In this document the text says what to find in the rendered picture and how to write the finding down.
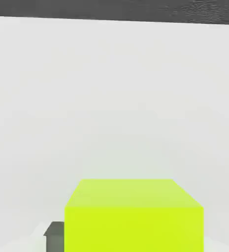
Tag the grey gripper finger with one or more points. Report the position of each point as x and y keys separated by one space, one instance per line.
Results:
x=55 y=238

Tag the small yellow-green cube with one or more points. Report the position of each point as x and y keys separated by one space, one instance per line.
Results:
x=134 y=226

